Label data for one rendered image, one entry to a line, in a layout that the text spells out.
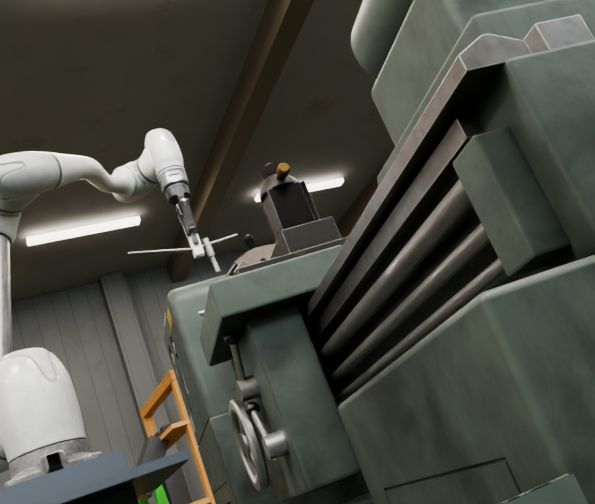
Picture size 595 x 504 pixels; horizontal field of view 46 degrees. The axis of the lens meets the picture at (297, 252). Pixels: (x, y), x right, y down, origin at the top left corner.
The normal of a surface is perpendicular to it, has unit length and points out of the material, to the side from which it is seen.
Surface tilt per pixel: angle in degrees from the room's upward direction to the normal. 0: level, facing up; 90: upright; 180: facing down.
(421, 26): 90
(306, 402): 90
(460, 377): 90
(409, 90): 90
